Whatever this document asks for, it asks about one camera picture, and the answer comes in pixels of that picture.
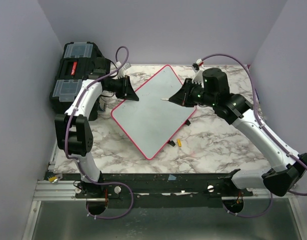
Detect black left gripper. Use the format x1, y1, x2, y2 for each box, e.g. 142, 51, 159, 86
104, 74, 139, 101

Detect blue tape piece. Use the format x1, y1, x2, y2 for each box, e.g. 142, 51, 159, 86
168, 174, 177, 181

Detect black toolbox clear lids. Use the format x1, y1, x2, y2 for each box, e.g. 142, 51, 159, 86
49, 41, 111, 114

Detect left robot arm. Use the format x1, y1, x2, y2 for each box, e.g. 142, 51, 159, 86
54, 60, 139, 198

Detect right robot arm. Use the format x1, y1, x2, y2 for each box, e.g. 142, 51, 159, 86
168, 68, 307, 197

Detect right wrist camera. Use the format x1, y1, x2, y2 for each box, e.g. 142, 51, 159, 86
192, 58, 204, 84

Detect yellow marker cap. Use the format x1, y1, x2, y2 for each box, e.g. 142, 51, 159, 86
177, 138, 182, 147

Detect black whiteboard clip near corner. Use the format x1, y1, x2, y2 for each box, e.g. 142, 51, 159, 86
167, 140, 176, 147

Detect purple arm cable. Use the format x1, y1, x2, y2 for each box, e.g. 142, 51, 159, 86
64, 46, 135, 221
200, 53, 307, 218

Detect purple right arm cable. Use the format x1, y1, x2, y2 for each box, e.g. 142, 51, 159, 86
200, 53, 307, 218

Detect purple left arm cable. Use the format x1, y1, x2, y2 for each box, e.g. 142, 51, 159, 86
64, 46, 135, 221

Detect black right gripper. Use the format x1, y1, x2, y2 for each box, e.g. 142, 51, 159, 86
169, 78, 216, 108

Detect pink framed whiteboard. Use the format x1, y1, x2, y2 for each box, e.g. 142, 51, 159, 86
110, 65, 197, 160

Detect black mounting rail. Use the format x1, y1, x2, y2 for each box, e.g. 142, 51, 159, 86
44, 171, 270, 212

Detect black whiteboard clip far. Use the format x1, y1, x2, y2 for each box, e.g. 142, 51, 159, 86
185, 119, 191, 126

